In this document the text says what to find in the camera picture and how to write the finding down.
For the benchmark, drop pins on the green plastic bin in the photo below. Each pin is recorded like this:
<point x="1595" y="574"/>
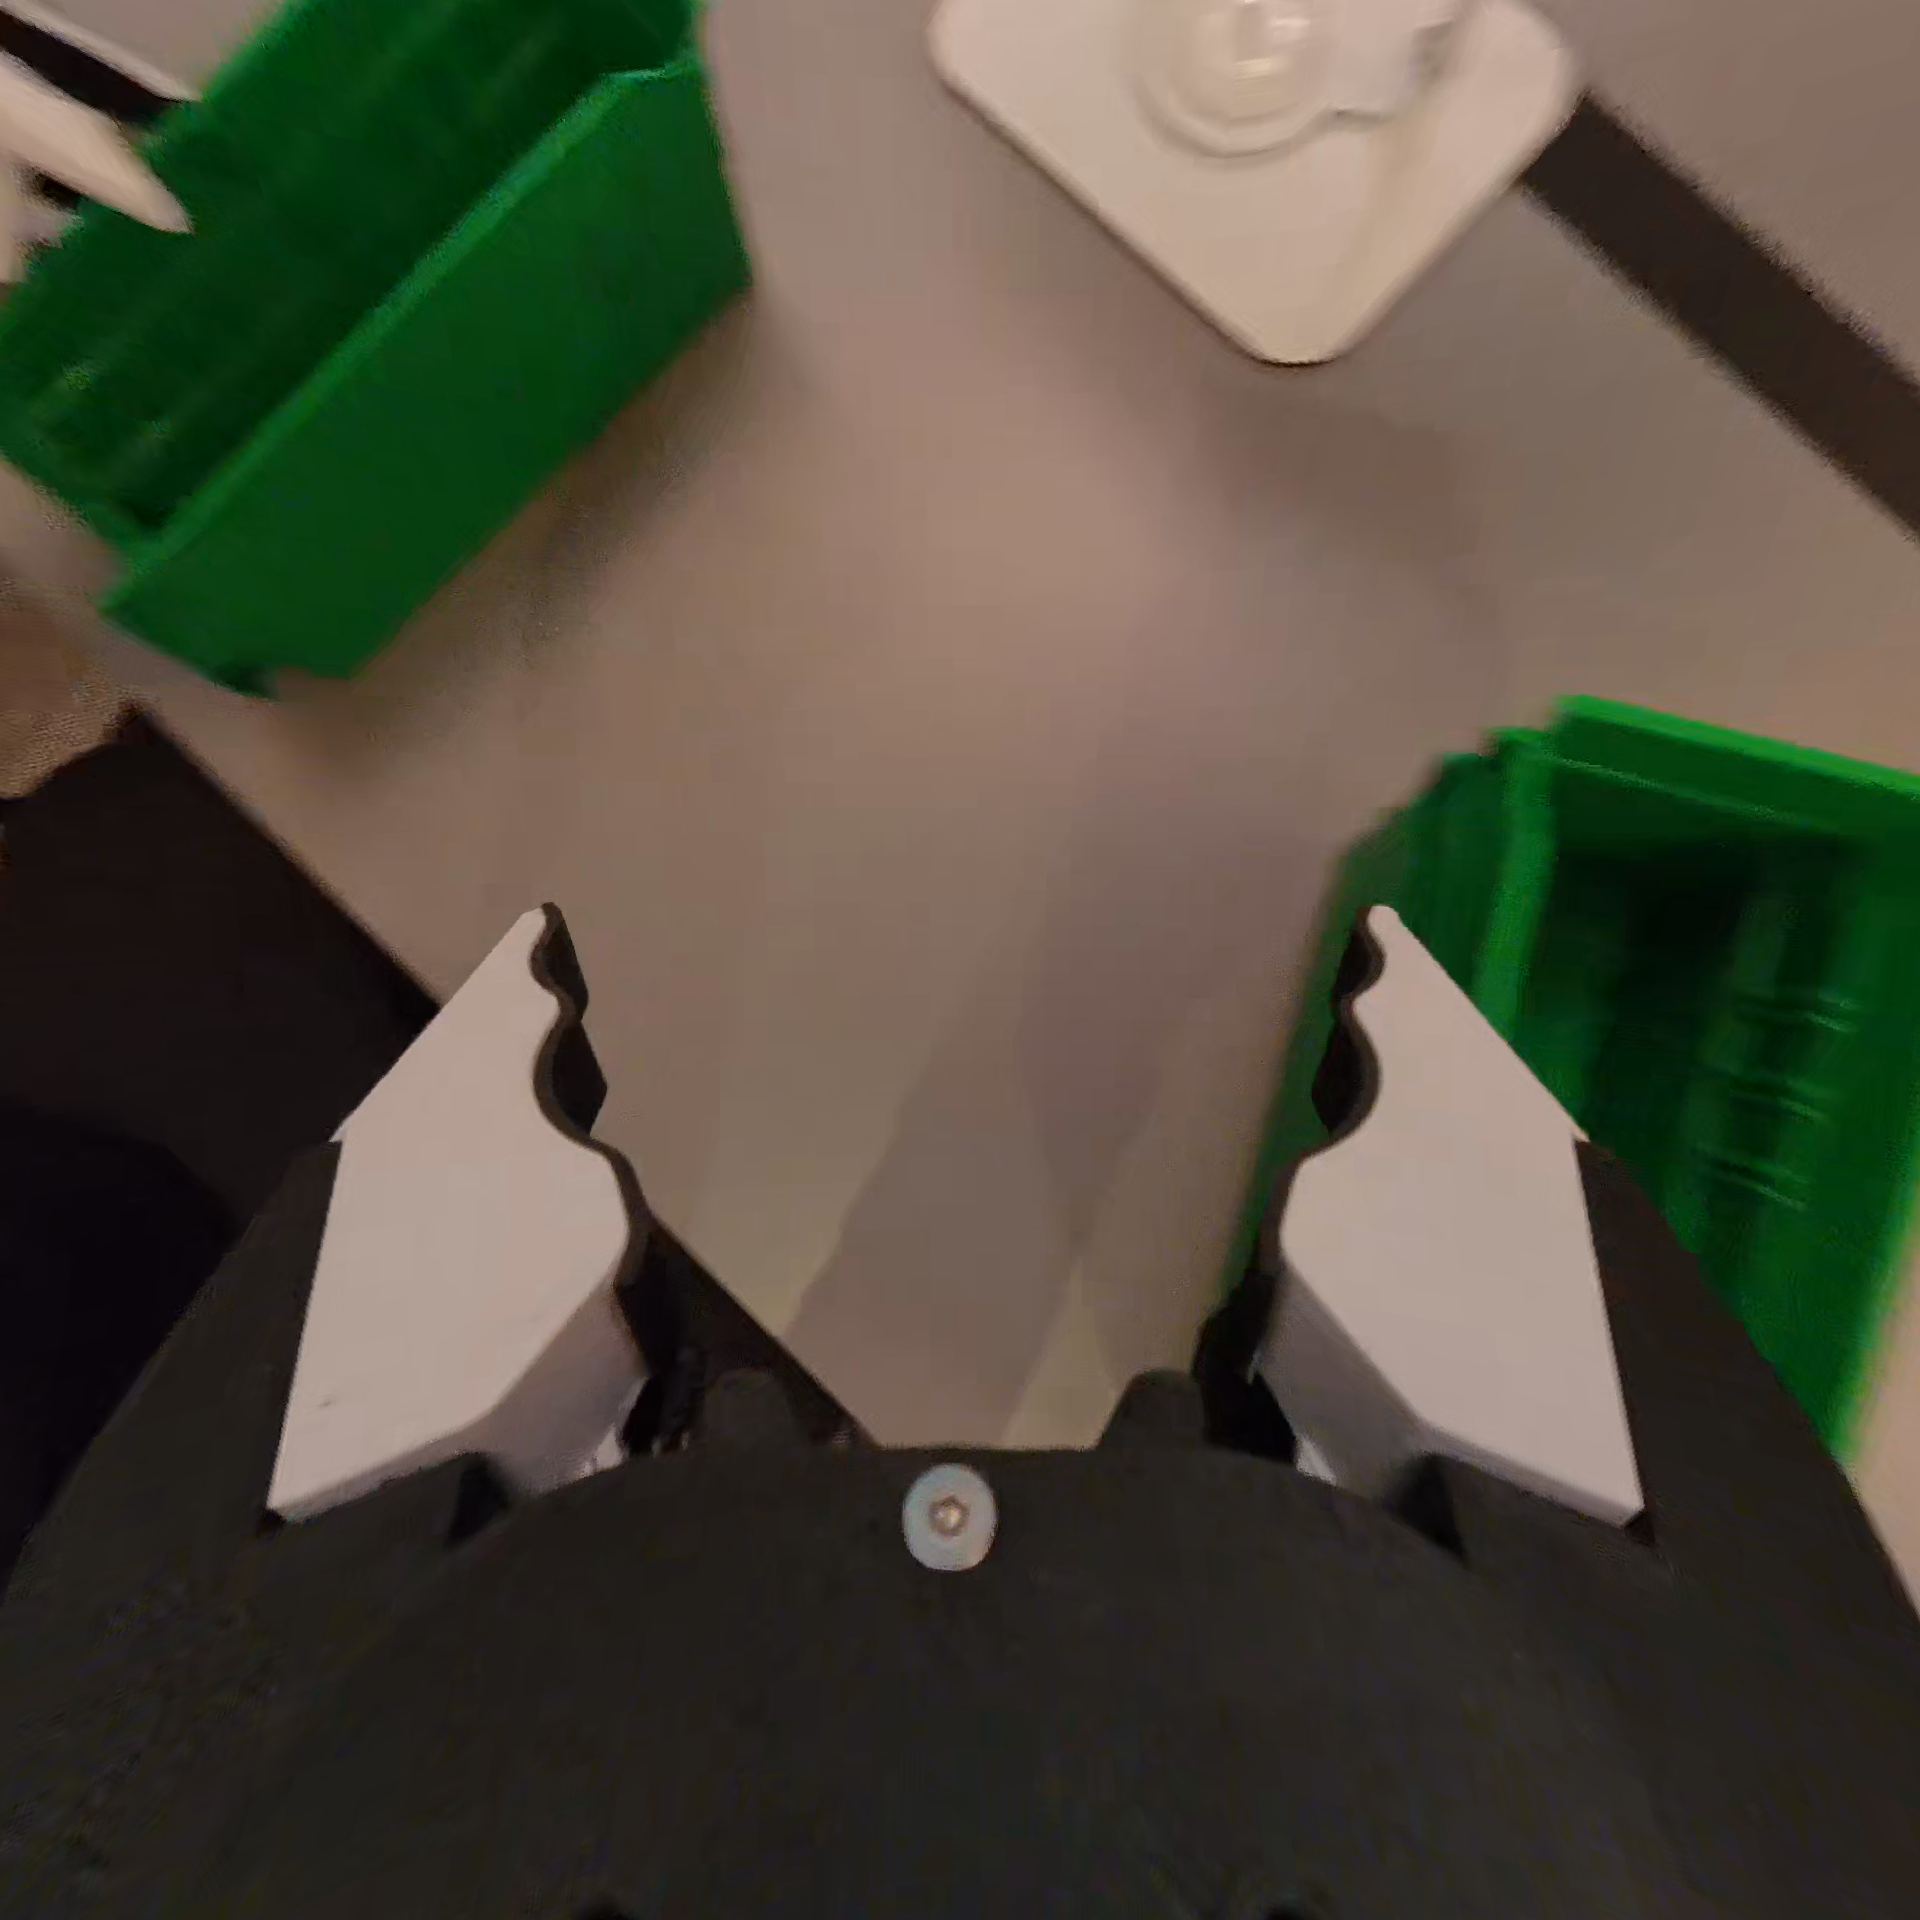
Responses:
<point x="451" y="376"/>

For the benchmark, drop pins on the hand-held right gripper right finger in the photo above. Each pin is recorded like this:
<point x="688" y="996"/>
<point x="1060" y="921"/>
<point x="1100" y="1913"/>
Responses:
<point x="1454" y="1276"/>

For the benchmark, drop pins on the stack of nested green bins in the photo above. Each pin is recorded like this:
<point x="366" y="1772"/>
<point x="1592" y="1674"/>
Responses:
<point x="1724" y="975"/>

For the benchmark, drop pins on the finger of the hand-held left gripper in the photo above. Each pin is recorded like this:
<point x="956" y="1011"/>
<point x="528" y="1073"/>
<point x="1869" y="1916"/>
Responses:
<point x="75" y="142"/>

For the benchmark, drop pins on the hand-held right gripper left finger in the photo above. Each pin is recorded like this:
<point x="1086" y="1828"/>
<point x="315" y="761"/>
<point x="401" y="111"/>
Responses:
<point x="451" y="1276"/>

